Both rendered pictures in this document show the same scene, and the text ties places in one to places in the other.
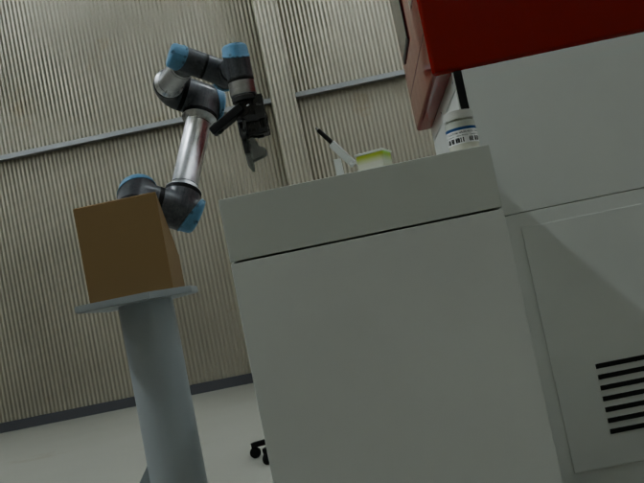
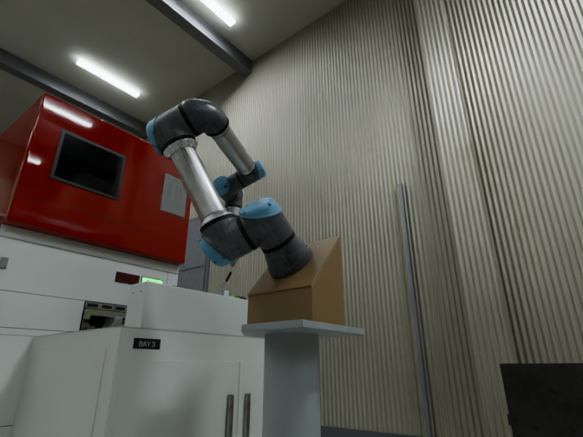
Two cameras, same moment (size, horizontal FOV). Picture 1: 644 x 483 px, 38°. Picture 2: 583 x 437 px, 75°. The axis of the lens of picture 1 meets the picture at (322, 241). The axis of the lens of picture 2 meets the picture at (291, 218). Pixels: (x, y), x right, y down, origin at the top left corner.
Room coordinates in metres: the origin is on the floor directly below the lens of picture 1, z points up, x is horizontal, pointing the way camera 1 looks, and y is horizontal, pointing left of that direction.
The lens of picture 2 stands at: (3.70, 1.23, 0.71)
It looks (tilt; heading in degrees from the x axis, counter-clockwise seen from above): 21 degrees up; 216
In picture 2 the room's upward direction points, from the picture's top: straight up
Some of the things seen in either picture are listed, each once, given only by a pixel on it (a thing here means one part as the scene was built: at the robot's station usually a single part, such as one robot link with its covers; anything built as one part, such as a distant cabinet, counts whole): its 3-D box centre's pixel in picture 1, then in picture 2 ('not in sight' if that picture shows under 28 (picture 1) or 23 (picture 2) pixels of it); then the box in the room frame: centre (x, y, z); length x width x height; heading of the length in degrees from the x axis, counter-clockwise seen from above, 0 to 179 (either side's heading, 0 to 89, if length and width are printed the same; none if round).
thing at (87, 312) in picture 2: not in sight; (131, 324); (2.67, -0.43, 0.89); 0.44 x 0.02 x 0.10; 178
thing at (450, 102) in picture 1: (456, 167); (96, 291); (2.84, -0.45, 1.02); 0.81 x 0.03 x 0.40; 178
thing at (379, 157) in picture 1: (375, 165); not in sight; (2.31, -0.17, 1.00); 0.07 x 0.07 x 0.07; 69
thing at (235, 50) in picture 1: (237, 63); (233, 198); (2.61, 0.14, 1.41); 0.09 x 0.08 x 0.11; 21
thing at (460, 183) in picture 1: (359, 211); not in sight; (2.28, -0.11, 0.89); 0.62 x 0.35 x 0.14; 88
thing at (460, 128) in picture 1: (461, 132); not in sight; (2.15, -0.37, 1.01); 0.07 x 0.07 x 0.10
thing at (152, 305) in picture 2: not in sight; (204, 314); (2.74, 0.14, 0.89); 0.55 x 0.09 x 0.14; 178
